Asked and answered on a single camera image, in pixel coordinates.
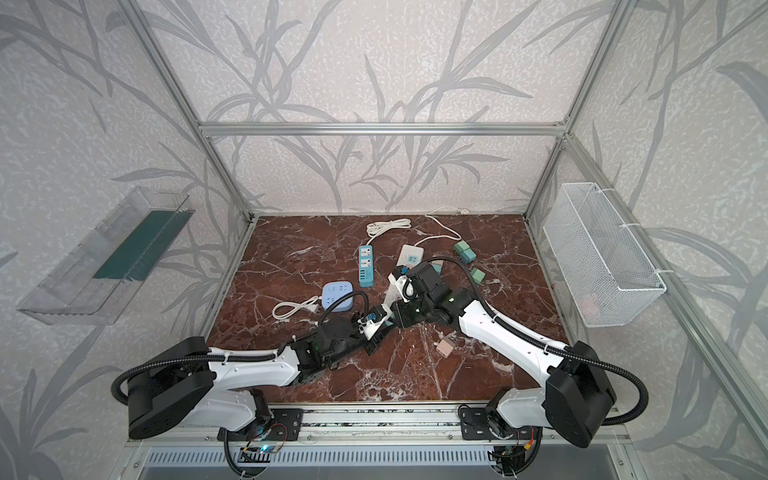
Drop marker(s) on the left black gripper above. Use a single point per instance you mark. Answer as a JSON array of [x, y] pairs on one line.
[[372, 339]]

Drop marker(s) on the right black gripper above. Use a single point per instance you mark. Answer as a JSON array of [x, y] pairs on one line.
[[402, 309]]

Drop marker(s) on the pink cube plug front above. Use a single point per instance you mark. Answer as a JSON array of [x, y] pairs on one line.
[[445, 347]]

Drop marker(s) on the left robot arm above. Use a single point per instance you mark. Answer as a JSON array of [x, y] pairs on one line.
[[191, 384]]

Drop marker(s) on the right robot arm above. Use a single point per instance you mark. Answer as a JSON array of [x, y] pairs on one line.
[[576, 392]]

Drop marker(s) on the green cube plug right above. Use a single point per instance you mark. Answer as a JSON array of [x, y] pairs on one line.
[[477, 275]]

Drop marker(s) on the green double cube plug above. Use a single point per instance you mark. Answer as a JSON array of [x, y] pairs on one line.
[[465, 252]]

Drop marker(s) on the blue square power socket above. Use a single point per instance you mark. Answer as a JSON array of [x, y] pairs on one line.
[[333, 291]]

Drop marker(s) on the long white power strip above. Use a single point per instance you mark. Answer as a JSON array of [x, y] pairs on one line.
[[410, 256]]

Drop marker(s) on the teal USB power strip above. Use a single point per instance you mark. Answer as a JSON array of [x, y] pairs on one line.
[[365, 266]]

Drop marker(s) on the clear plastic tray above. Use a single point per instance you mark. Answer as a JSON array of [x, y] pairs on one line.
[[94, 284]]

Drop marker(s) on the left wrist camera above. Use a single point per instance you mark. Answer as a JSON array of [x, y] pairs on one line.
[[372, 322]]

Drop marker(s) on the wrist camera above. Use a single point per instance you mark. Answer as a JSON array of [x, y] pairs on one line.
[[397, 279], [372, 322]]

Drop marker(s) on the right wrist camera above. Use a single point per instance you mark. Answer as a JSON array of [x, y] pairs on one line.
[[397, 279]]

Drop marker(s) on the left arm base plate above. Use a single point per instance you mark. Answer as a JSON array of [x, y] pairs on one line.
[[283, 425]]

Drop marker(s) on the aluminium front rail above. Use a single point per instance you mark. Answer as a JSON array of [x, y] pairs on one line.
[[368, 424]]

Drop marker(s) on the aluminium cage frame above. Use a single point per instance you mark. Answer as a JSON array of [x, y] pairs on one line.
[[733, 380]]

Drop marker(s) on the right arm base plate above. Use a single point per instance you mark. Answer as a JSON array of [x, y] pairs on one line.
[[476, 424]]

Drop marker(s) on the white wire mesh basket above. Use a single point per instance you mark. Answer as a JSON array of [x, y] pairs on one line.
[[608, 274]]

